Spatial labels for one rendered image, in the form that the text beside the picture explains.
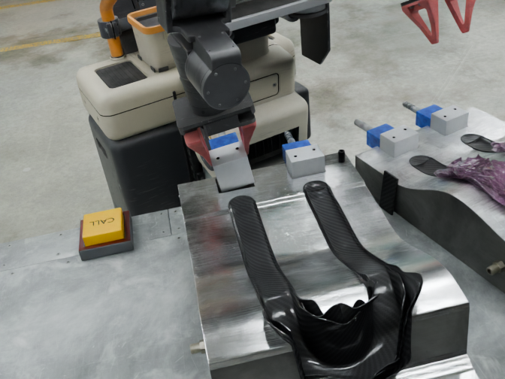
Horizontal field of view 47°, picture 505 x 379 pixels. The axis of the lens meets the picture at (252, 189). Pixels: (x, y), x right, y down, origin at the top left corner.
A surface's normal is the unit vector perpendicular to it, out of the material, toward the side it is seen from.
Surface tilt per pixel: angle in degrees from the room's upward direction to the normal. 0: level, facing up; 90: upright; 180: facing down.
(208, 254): 3
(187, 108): 12
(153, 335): 0
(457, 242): 90
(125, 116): 90
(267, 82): 98
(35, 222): 0
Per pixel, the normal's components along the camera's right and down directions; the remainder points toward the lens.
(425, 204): -0.87, 0.35
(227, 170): 0.22, 0.67
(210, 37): 0.06, -0.73
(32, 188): -0.11, -0.81
